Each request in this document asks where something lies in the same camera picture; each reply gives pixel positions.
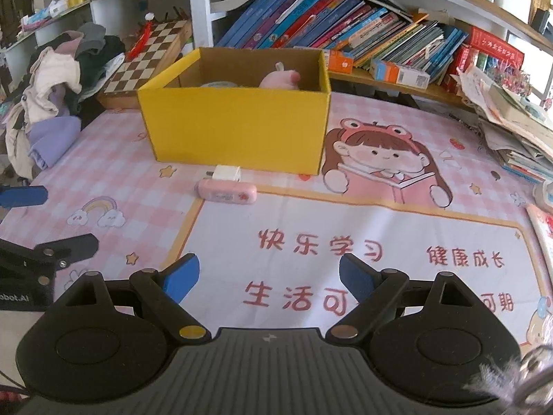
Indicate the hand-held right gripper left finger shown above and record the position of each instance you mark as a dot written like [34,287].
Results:
[181,274]

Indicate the purple garment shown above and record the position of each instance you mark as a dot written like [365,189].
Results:
[54,138]

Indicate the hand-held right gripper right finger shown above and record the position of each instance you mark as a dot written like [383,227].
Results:
[356,274]

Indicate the stack of books and papers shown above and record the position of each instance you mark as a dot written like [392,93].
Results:
[510,121]

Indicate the red plastic toy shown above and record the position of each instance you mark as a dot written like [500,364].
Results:
[139,41]

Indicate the desktop with pink printed cover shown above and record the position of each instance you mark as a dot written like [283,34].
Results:
[129,207]

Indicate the white power strip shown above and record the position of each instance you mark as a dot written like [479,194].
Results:
[545,196]

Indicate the row of colourful books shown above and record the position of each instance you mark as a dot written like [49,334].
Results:
[324,21]

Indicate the yellow cardboard box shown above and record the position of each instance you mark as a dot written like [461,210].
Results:
[233,129]

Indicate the clear packing tape roll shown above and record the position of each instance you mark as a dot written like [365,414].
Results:
[218,84]

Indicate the wooden chessboard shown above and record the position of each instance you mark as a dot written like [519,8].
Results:
[142,65]

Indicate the grey garment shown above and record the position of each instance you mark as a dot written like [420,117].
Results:
[90,34]

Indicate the black garment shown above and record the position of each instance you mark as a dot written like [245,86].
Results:
[101,58]

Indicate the red box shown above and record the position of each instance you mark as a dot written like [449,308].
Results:
[497,47]

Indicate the black device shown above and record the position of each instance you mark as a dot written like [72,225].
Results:
[541,20]

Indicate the pink plush toy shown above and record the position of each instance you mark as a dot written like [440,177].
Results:
[278,80]

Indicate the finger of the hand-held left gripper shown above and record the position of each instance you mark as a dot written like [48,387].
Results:
[21,196]
[73,246]

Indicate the small white plug charger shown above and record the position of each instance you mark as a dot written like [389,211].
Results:
[227,173]

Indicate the pink oblong case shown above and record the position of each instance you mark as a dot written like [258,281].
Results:
[229,191]

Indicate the small orange box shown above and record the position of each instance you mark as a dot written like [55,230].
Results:
[341,61]

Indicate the red and white booklet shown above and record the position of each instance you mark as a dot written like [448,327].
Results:
[543,233]

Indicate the pile of clothes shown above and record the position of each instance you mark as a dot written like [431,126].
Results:
[47,82]

